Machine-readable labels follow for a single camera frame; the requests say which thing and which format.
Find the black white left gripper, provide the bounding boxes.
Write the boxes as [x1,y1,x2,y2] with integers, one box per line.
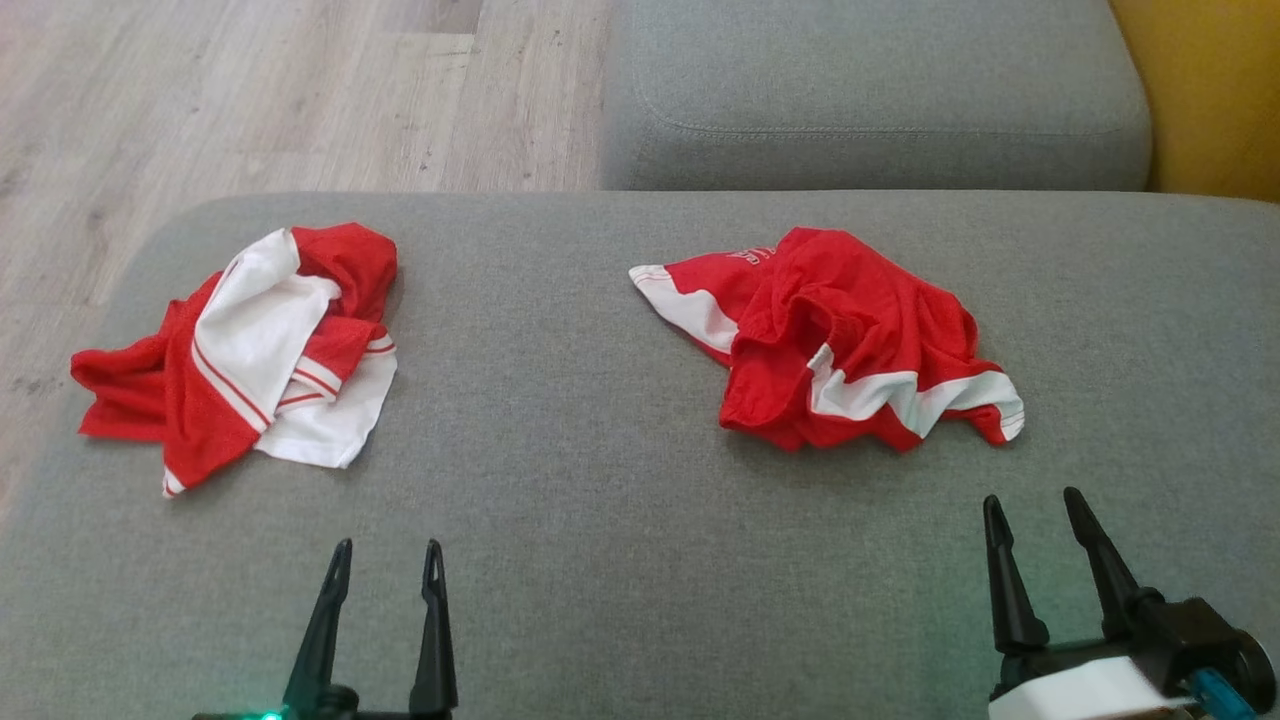
[192,538,459,720]

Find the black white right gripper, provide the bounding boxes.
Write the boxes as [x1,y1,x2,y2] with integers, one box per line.
[983,487,1278,720]

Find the red white shorts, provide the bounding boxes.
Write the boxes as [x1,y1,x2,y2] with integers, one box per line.
[629,227,1026,453]

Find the red white numbered jersey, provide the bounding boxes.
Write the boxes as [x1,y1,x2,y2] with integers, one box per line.
[70,222,399,499]

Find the large grey sofa seat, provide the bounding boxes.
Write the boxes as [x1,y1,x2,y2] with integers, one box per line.
[0,190,1280,720]

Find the yellow furniture panel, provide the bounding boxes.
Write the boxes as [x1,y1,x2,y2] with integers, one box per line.
[1108,0,1280,204]

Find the right gripper blue plug cable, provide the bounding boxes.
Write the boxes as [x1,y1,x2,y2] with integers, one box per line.
[1188,667,1259,720]

